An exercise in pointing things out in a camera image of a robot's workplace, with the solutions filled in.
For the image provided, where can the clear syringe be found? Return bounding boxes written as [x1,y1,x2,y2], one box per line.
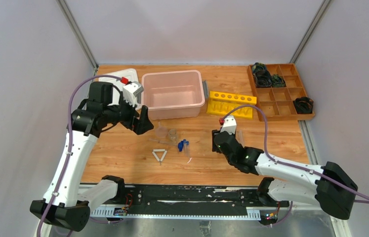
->
[148,139,177,147]

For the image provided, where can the small glass flask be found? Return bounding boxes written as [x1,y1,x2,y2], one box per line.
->
[168,129,179,143]

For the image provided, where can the blue capped tube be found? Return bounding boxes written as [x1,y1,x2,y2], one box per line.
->
[184,141,191,159]
[182,139,187,155]

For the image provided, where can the blue clip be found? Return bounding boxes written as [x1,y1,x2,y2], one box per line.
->
[177,140,185,152]

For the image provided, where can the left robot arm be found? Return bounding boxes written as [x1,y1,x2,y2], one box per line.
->
[30,79,154,232]

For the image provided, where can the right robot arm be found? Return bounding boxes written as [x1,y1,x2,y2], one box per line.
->
[212,130,358,220]

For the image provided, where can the clear acrylic tube rack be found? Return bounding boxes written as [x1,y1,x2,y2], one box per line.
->
[236,130,245,147]

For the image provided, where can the white clay triangle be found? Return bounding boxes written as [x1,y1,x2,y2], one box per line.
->
[152,149,167,165]

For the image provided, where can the yellow test tube rack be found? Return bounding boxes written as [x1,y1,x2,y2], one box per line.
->
[206,91,257,116]

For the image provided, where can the white bin lid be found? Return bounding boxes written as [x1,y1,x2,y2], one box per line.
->
[98,68,139,109]

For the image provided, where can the pink plastic bin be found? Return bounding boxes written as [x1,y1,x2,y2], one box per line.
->
[142,70,205,120]

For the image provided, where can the wooden compartment tray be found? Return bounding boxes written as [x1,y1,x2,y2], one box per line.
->
[247,64,315,121]

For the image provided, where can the rolled dark tie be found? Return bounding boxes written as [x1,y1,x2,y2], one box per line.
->
[251,62,272,88]

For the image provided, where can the rolled green tie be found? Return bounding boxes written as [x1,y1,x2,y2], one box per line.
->
[271,74,286,87]

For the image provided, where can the rolled black tie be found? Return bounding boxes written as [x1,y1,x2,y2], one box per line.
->
[293,97,314,114]

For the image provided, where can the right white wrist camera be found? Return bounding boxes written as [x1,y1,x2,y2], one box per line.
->
[220,115,237,135]

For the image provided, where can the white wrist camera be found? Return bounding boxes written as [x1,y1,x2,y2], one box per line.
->
[220,115,237,135]
[123,81,144,110]

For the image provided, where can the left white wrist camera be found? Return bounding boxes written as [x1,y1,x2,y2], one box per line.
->
[123,81,144,110]

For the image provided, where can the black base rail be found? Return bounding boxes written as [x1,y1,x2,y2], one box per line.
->
[90,184,289,225]

